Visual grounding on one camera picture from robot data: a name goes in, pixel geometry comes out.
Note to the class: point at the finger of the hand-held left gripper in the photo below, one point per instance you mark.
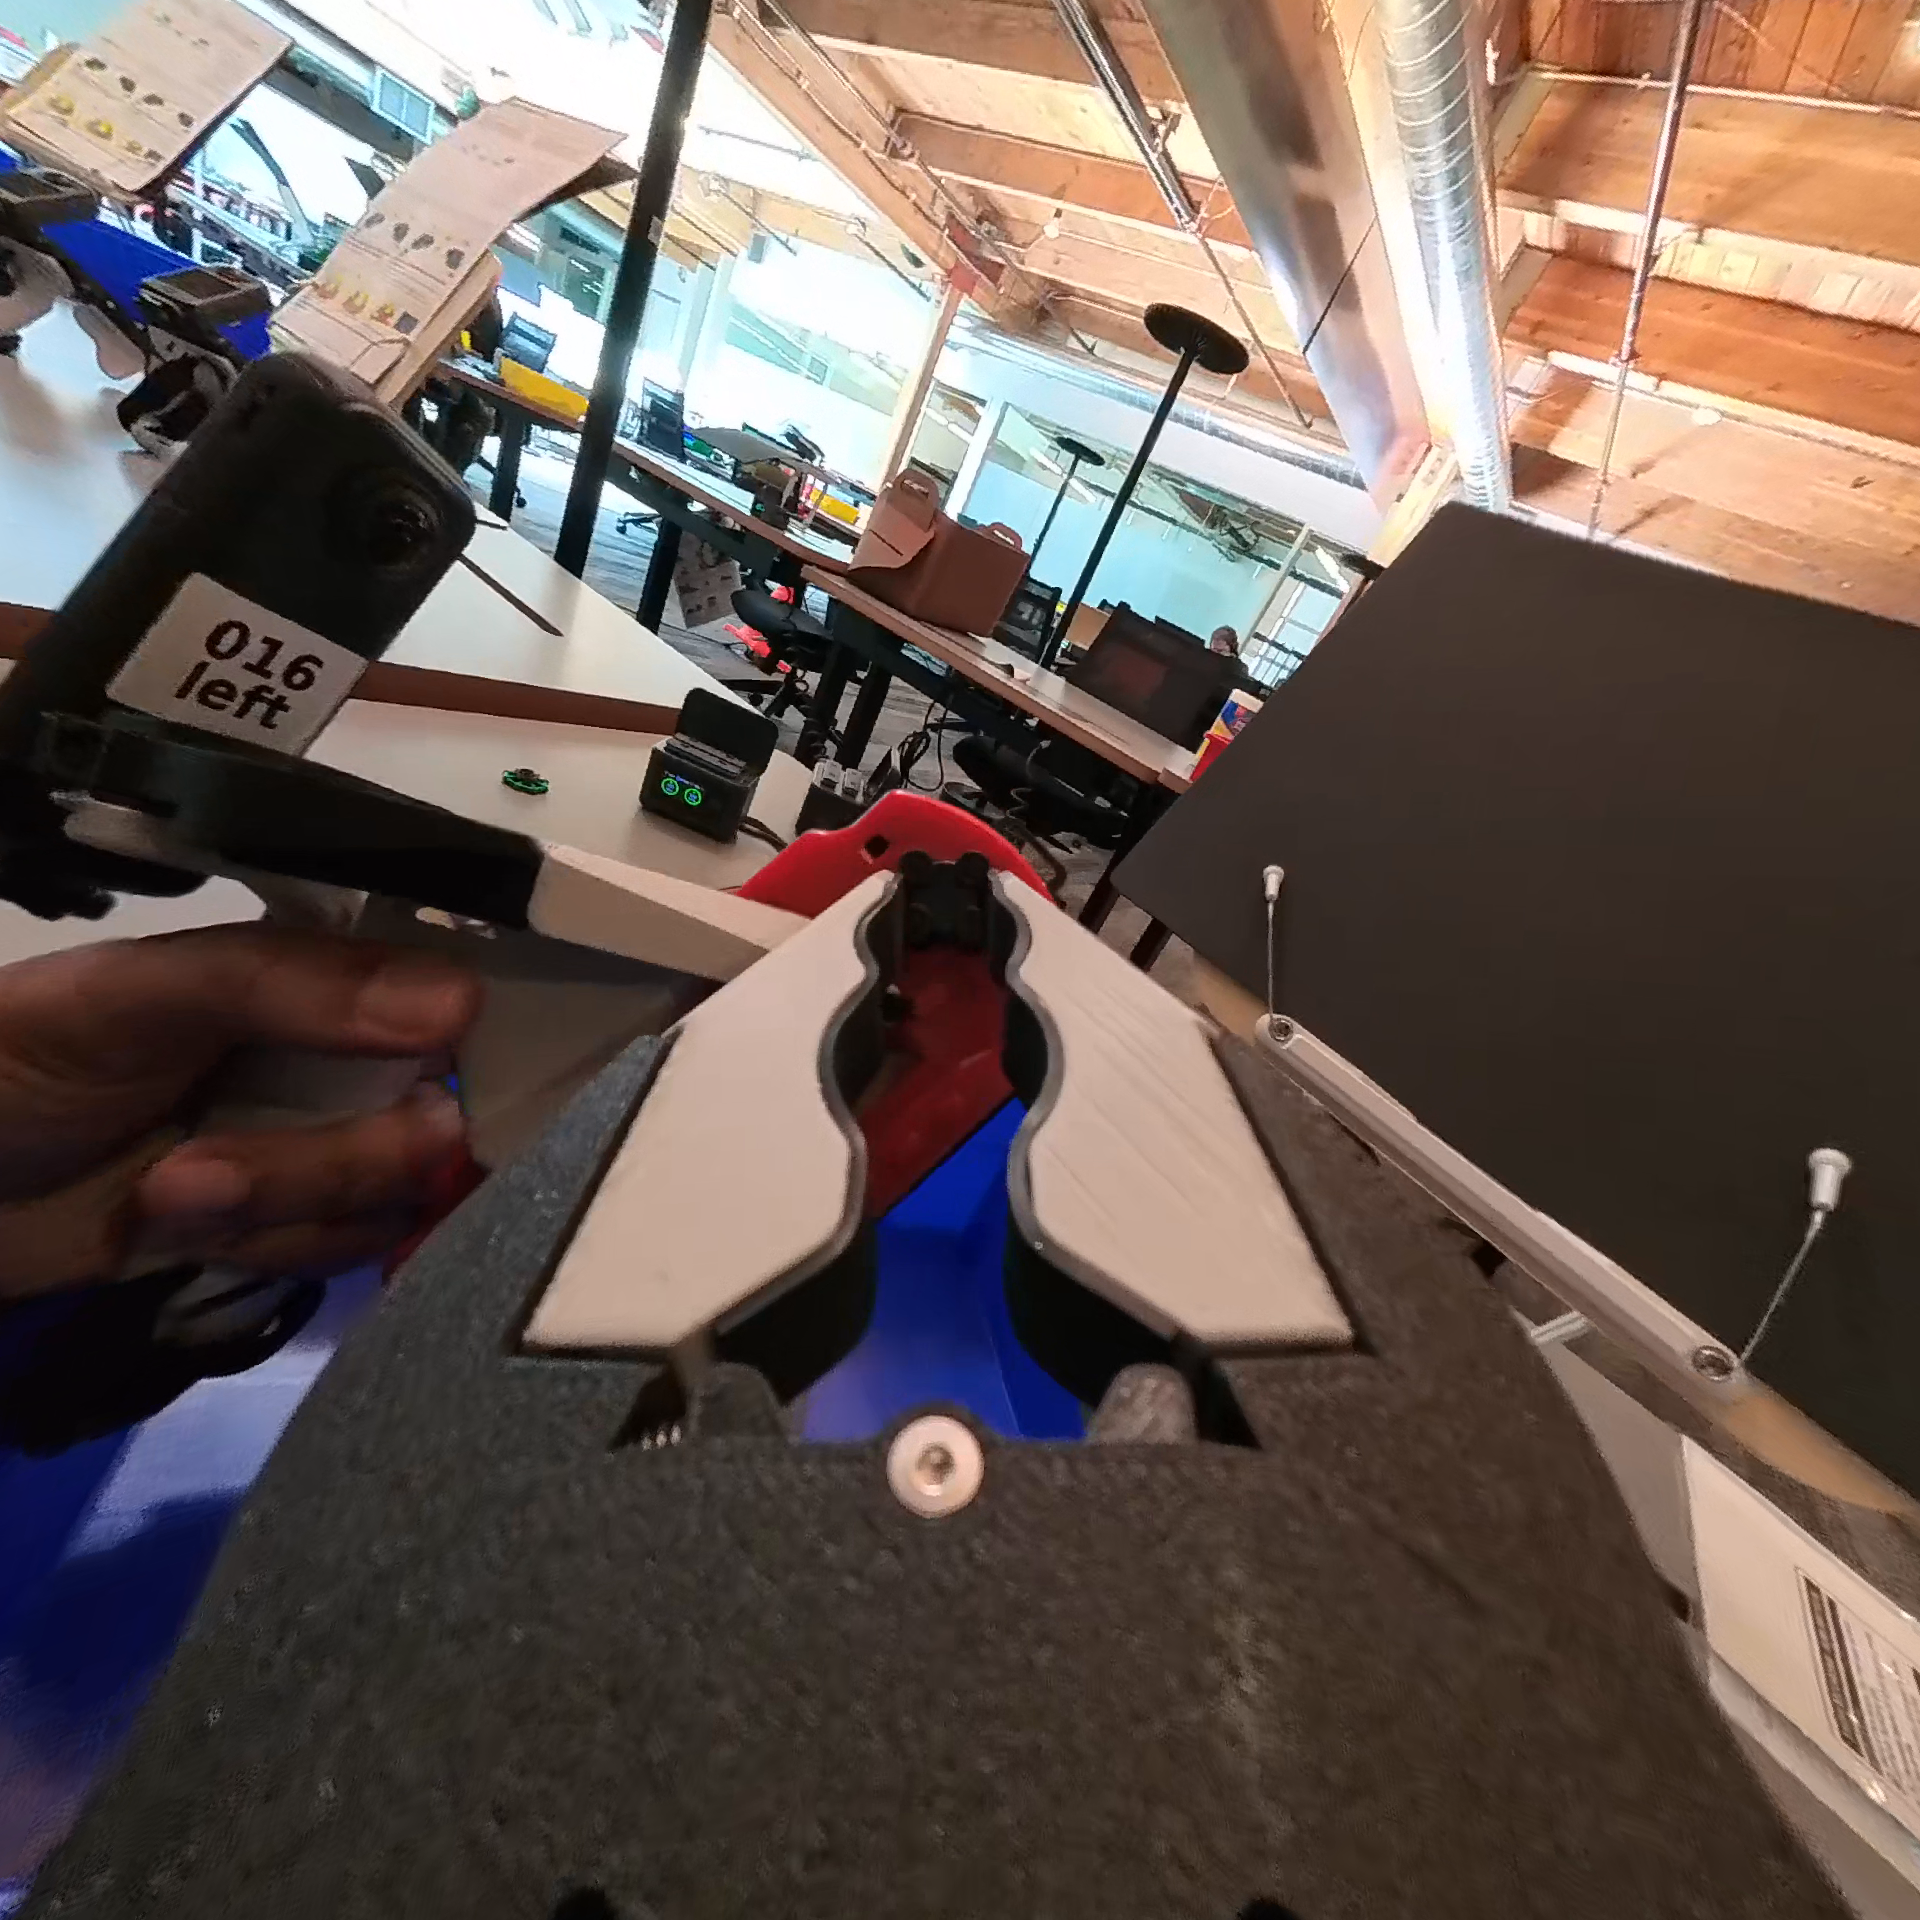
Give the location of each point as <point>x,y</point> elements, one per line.
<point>662,917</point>

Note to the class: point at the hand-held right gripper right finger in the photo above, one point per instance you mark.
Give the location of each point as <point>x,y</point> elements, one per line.
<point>1186,1186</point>

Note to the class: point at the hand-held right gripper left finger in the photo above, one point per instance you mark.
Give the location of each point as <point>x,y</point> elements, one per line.
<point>706,1186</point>

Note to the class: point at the red handheld game toy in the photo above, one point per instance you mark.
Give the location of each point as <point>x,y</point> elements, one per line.
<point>932,1112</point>

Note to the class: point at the blue plastic bin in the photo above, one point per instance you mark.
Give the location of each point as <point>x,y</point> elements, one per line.
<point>944,1305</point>
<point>105,251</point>

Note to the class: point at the person's left hand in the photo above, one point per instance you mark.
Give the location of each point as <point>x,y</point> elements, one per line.
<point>89,1078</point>

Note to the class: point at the black charging case green lights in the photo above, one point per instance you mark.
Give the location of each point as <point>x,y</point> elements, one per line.
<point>706,796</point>

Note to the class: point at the idle hand-held gripper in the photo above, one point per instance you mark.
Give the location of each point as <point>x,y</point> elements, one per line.
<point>195,332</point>
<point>45,240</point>

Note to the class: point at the small green fidget toy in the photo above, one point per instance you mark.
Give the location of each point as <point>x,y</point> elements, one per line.
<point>526,783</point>

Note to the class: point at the small black charger dock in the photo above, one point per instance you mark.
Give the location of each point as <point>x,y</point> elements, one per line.
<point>841,805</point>

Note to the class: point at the yellow plastic bin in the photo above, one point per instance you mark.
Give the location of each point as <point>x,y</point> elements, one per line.
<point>526,376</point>

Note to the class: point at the black office chair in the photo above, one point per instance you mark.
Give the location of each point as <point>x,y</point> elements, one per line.
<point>781,644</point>
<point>1019,796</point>

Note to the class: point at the cardboard instruction board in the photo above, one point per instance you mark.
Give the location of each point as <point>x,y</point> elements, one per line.
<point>452,226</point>
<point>137,91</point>

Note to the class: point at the black metal pole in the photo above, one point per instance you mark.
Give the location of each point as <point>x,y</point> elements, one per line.
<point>632,301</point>

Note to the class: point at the brown cardboard box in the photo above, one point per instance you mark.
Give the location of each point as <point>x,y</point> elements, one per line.
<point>944,578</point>

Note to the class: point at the colourful carton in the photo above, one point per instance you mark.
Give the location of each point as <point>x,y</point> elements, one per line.
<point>1240,721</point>

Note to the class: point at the large black board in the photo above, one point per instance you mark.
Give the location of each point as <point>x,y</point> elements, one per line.
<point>1576,901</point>

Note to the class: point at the dark desk monitor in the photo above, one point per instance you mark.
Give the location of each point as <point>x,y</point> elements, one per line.
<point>1154,673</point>

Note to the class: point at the black floor lamp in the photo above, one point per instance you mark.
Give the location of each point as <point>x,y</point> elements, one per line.
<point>1197,338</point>
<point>1080,452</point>

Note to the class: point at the paper sheet in plastic sleeve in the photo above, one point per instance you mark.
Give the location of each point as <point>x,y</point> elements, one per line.
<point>1755,1575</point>

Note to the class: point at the silver ventilation duct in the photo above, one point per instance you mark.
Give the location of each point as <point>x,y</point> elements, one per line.
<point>1441,226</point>

